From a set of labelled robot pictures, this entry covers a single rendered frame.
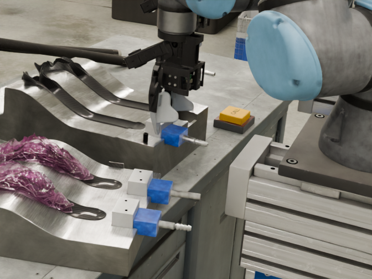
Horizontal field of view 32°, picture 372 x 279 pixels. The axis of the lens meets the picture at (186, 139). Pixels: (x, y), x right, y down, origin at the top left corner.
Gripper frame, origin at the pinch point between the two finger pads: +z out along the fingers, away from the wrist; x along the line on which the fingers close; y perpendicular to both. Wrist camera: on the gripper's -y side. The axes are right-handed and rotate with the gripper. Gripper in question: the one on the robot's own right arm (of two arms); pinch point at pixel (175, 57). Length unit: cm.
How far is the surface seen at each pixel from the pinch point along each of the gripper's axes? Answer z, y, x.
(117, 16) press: 92, -214, 319
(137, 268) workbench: 32, 15, -42
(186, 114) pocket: 7.1, 11.4, -15.7
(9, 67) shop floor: 95, -207, 174
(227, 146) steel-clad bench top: 15.1, 19.8, -9.7
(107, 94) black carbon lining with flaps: 6.2, -8.6, -17.3
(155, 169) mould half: 11.6, 14.3, -34.9
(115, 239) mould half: 10, 22, -63
